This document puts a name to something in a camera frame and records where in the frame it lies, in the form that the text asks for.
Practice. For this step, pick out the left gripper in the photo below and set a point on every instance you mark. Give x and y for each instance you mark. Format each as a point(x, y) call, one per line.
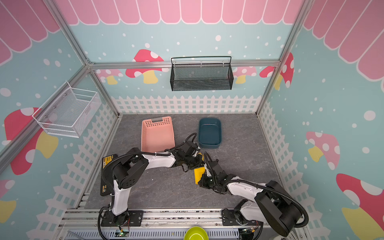
point(199, 164)

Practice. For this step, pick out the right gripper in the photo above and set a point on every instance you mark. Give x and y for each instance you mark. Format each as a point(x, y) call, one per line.
point(205, 180)

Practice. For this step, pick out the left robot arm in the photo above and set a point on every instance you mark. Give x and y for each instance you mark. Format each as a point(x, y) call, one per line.
point(121, 173)

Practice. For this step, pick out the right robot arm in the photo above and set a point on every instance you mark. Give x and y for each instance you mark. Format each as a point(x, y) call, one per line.
point(267, 203)

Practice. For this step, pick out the teal plastic tub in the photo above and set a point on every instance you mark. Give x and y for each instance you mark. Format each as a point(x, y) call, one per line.
point(210, 133)

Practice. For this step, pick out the pink plastic basket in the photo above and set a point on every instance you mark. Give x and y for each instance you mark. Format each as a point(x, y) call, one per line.
point(157, 134)

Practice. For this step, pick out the green bowl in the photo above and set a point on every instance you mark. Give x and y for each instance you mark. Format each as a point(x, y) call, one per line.
point(196, 233)

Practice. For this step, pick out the black yellow tool case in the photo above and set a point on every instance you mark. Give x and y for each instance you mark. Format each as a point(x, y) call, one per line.
point(107, 182)

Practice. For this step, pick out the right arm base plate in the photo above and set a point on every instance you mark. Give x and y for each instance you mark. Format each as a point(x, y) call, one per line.
point(233, 218)

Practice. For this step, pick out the black mesh wall basket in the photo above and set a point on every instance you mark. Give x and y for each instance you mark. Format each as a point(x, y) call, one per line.
point(206, 73)

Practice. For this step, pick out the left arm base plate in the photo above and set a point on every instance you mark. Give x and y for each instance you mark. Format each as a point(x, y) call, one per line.
point(127, 218)

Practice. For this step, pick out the white wire wall basket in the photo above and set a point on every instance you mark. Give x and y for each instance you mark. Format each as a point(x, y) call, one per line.
point(68, 112)

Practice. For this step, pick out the aluminium front rail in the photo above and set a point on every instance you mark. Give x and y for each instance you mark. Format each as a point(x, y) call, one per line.
point(151, 218)

